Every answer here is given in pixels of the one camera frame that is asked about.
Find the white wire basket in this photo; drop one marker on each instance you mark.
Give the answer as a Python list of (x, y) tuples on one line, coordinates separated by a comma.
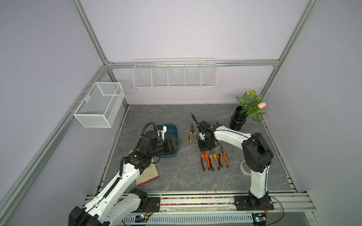
[(100, 106)]

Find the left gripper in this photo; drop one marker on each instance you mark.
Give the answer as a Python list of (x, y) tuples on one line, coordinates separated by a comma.
[(170, 145)]

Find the orange needle nose pliers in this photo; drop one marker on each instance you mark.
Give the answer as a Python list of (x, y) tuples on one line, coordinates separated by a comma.
[(224, 161)]

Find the yellow orange black pliers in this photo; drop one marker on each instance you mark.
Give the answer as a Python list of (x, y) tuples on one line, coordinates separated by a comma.
[(214, 162)]

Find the black plant pot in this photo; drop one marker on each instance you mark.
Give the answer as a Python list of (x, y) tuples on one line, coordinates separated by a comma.
[(238, 119)]

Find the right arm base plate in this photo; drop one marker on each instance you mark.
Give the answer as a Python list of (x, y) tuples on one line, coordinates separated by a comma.
[(246, 203)]

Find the green artificial plant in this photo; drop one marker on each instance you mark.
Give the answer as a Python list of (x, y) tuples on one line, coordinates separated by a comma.
[(250, 100)]

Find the beige work glove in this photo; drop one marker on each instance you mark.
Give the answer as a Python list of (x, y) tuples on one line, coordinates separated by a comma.
[(147, 176)]

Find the orange combination pliers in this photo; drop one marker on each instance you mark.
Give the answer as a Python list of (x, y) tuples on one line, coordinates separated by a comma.
[(205, 161)]

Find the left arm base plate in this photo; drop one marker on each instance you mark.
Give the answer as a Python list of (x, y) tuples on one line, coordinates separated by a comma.
[(150, 204)]

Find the yellow needle nose pliers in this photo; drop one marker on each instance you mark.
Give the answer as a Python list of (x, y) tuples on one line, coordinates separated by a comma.
[(192, 135)]

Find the teal plastic storage box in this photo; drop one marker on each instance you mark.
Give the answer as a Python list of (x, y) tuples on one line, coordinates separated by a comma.
[(166, 132)]

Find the white wire wall shelf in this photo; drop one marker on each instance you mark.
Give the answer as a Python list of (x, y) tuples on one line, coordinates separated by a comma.
[(175, 73)]

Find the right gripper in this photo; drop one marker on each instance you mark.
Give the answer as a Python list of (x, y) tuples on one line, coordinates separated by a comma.
[(201, 148)]

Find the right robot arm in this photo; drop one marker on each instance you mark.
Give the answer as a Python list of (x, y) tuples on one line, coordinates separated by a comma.
[(257, 153)]

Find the white tape roll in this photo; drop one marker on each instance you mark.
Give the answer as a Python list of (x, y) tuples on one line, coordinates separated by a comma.
[(245, 169)]

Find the pink tulip flower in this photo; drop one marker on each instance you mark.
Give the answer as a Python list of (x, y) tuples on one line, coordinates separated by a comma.
[(262, 105)]

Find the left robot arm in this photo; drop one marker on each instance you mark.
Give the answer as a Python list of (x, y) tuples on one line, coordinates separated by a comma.
[(106, 209)]

